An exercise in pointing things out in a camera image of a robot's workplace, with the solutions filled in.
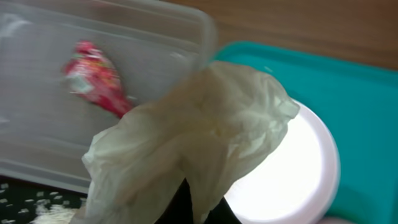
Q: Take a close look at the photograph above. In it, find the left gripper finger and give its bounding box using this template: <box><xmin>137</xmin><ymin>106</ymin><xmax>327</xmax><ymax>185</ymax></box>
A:
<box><xmin>155</xmin><ymin>179</ymin><xmax>241</xmax><ymax>224</ymax></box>

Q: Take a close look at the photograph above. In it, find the white napkin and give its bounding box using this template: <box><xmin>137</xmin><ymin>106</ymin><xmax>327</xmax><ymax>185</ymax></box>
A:
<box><xmin>72</xmin><ymin>61</ymin><xmax>299</xmax><ymax>224</ymax></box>

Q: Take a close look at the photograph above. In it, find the large white plate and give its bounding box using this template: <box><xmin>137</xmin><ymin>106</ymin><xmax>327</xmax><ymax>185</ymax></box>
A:
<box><xmin>224</xmin><ymin>105</ymin><xmax>340</xmax><ymax>224</ymax></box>

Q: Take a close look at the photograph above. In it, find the pile of rice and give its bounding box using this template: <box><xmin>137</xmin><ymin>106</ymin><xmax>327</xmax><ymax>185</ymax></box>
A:
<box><xmin>0</xmin><ymin>183</ymin><xmax>88</xmax><ymax>224</ymax></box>

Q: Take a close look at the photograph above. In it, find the red ketchup packet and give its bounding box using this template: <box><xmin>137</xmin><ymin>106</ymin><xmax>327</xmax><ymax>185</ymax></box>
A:
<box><xmin>63</xmin><ymin>40</ymin><xmax>133</xmax><ymax>118</ymax></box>

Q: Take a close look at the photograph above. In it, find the clear plastic bin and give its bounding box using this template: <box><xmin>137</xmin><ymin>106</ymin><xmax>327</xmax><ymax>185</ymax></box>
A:
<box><xmin>1</xmin><ymin>0</ymin><xmax>217</xmax><ymax>192</ymax></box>

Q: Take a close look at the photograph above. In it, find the black tray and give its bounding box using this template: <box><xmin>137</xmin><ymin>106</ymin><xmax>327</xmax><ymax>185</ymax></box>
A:
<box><xmin>1</xmin><ymin>175</ymin><xmax>87</xmax><ymax>223</ymax></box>

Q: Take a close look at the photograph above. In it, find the teal serving tray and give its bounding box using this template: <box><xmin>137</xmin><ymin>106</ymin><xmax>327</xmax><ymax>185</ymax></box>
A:
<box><xmin>216</xmin><ymin>42</ymin><xmax>397</xmax><ymax>223</ymax></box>

